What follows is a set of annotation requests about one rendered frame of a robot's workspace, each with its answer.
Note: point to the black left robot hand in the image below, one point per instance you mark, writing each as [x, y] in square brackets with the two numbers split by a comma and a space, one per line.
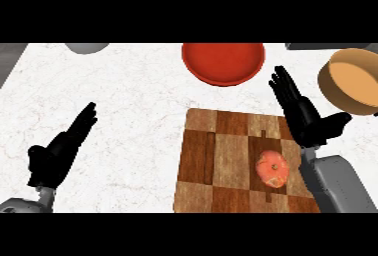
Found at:
[53, 156]

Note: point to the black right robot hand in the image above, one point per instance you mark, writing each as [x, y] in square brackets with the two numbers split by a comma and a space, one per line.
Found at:
[304, 116]

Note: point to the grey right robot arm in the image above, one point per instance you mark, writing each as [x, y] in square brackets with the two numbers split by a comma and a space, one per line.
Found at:
[333, 181]

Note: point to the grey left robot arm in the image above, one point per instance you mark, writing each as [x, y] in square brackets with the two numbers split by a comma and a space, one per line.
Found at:
[29, 202]

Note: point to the tan orange pot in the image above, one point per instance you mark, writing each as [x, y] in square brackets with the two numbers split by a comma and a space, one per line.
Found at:
[351, 81]

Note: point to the orange squash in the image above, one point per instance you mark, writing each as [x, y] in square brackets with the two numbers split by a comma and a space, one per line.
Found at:
[271, 168]

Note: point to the wooden checkered cutting board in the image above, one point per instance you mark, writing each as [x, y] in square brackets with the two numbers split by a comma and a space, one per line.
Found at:
[240, 163]

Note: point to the dark grey flat appliance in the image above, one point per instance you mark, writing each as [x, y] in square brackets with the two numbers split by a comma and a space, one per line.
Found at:
[332, 46]

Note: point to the red round plate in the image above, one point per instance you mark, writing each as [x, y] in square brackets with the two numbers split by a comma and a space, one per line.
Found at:
[223, 62]

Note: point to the grey round object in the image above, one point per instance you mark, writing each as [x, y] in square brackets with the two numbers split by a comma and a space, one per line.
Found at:
[85, 47]

